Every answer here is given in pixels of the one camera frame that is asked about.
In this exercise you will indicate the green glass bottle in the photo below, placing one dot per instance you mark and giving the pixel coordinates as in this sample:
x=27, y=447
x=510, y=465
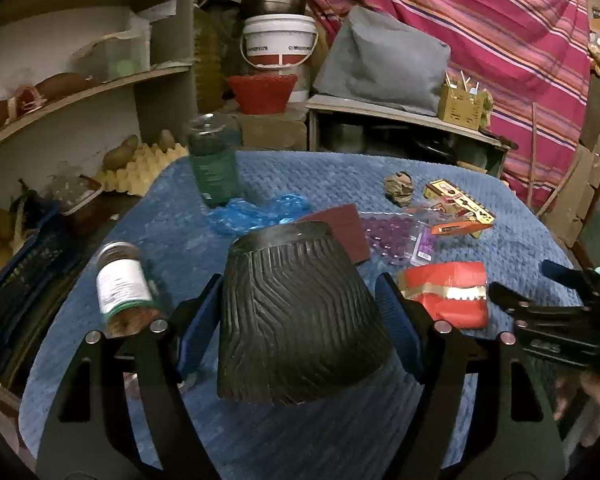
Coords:
x=212, y=170

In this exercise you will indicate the brown sweet potato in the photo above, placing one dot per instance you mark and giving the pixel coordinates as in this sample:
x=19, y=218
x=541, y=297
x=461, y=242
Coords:
x=62, y=86

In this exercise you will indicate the person's right hand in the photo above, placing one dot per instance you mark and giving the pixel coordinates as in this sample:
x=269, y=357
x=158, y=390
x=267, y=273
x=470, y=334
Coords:
x=597, y=400

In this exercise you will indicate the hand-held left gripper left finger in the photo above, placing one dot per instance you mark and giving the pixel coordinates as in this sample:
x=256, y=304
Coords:
x=200, y=330

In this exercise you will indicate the blue plastic wrap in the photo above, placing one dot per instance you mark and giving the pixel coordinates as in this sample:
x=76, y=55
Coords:
x=245, y=215

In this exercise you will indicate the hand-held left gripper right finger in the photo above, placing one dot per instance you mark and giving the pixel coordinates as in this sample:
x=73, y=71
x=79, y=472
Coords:
x=397, y=320

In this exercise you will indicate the grey cushion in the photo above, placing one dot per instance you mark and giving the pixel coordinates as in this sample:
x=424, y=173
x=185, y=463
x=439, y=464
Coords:
x=380, y=60

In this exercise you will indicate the red woven basket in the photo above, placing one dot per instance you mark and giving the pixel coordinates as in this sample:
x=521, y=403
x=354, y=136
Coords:
x=262, y=92

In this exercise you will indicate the dark blue plastic crate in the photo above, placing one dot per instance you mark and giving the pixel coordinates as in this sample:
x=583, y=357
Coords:
x=40, y=270

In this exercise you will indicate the green leafy vegetables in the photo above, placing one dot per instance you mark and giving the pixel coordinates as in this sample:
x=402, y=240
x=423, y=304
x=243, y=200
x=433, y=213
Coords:
x=487, y=105

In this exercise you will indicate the crumpled brown wrapper ball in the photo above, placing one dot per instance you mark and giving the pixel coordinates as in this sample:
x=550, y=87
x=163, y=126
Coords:
x=399, y=187

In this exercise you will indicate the white plastic bucket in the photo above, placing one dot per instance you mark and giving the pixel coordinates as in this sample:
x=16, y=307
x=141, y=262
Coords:
x=280, y=40

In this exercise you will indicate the red gold-trimmed box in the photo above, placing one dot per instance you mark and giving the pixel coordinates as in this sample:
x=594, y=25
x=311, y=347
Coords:
x=445, y=305

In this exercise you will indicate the wooden stick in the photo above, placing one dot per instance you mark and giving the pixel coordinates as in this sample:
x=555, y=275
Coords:
x=535, y=155

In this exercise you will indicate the cardboard wall panels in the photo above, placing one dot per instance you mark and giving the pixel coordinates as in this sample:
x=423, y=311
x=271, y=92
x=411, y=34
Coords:
x=585, y=180

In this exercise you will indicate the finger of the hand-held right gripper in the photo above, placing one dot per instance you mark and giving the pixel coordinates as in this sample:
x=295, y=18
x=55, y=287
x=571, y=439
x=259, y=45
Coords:
x=525, y=307
x=567, y=271

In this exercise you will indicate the wooden shelf unit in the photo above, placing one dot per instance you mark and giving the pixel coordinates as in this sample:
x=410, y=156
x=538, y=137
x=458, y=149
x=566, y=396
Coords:
x=80, y=97

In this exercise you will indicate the clear purple bead packet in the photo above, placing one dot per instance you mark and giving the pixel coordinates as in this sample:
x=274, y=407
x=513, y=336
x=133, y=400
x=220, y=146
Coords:
x=395, y=235

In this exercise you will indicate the yellow oil bottle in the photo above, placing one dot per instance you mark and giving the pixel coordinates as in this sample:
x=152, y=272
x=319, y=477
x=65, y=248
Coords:
x=207, y=55

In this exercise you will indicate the yellow egg tray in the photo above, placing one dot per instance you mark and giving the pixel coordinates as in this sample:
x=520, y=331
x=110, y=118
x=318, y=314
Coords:
x=140, y=170

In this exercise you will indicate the yellow patterned small box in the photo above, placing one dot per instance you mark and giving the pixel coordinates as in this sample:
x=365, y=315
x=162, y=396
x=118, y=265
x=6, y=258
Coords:
x=460, y=200

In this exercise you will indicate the bamboo utensil holder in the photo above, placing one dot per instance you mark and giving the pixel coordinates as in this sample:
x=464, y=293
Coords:
x=460, y=105

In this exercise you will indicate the black ribbed paper cup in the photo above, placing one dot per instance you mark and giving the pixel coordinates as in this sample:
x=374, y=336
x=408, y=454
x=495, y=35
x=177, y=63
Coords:
x=295, y=320

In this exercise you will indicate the maroon card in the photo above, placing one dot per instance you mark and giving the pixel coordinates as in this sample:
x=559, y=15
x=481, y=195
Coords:
x=347, y=232

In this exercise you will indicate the clear plastic container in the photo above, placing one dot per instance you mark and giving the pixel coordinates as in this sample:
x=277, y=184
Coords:
x=112, y=57

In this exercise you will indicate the brown glass jar white label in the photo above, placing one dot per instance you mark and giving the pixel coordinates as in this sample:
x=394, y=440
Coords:
x=125, y=285

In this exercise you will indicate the pink striped cloth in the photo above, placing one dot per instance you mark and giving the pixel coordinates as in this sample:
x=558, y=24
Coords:
x=505, y=35

